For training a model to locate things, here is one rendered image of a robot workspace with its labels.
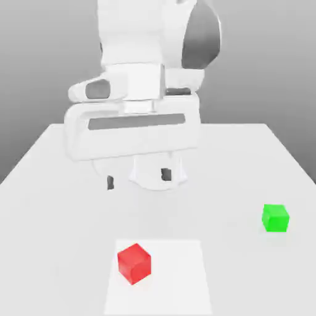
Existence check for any small red cube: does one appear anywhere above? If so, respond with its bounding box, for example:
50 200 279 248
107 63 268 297
117 243 152 286

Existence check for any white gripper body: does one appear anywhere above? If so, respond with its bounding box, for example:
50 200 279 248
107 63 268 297
64 93 201 162

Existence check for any small green cube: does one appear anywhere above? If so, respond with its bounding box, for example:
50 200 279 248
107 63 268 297
261 204 290 233

